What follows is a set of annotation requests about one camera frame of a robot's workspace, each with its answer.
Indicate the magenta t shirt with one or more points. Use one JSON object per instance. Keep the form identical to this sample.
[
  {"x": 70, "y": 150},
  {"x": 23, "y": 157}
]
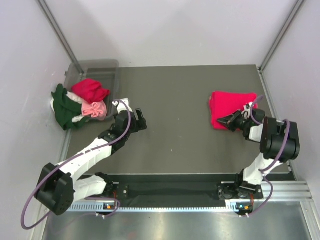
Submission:
[{"x": 223, "y": 103}]

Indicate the left aluminium frame post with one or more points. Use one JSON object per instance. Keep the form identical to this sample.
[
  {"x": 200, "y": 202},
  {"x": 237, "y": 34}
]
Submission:
[{"x": 59, "y": 33}]

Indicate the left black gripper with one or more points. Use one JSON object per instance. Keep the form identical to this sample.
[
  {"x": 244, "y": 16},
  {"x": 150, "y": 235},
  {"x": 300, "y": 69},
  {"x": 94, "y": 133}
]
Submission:
[{"x": 139, "y": 124}]

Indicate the red t shirt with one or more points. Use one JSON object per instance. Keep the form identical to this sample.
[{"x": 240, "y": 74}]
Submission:
[{"x": 90, "y": 90}]

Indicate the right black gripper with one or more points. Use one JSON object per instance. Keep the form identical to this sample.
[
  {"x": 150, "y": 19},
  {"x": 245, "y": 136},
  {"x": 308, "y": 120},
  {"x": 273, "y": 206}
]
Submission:
[{"x": 230, "y": 118}]

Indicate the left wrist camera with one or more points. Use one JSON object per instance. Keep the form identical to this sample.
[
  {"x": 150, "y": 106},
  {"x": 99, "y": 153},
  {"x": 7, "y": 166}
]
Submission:
[{"x": 122, "y": 105}]

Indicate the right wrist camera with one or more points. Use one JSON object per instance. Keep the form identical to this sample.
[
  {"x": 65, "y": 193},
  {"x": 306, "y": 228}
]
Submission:
[{"x": 247, "y": 109}]

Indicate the right aluminium frame post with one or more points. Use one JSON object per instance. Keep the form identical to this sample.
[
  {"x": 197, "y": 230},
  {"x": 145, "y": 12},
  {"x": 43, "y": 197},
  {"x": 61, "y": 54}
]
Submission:
[{"x": 297, "y": 6}]

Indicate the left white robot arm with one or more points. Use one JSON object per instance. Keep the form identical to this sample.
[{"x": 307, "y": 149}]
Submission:
[{"x": 62, "y": 184}]

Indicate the grey plastic bin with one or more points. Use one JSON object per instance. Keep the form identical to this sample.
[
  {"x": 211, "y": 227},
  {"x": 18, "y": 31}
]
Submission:
[{"x": 105, "y": 71}]

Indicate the aluminium frame post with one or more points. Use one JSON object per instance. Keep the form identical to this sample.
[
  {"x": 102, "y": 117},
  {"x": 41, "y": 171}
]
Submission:
[
  {"x": 59, "y": 33},
  {"x": 297, "y": 6}
]

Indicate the slotted grey cable duct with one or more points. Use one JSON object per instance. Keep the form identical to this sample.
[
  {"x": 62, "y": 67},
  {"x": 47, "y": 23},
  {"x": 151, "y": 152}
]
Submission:
[{"x": 108, "y": 207}]

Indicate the white t shirt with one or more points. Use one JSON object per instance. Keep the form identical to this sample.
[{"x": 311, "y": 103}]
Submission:
[{"x": 72, "y": 96}]

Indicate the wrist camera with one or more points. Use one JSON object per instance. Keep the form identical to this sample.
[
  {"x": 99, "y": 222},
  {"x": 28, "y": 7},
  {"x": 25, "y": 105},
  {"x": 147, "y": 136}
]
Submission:
[
  {"x": 247, "y": 109},
  {"x": 122, "y": 105}
]

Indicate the light pink t shirt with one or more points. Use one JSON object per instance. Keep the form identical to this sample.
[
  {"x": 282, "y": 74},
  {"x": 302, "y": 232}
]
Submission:
[{"x": 96, "y": 110}]

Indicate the dark green t shirt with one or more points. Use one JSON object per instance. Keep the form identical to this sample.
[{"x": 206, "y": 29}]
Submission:
[{"x": 68, "y": 113}]

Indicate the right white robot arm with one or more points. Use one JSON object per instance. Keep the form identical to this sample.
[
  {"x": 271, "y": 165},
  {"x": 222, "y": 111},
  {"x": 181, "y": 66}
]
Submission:
[{"x": 278, "y": 143}]

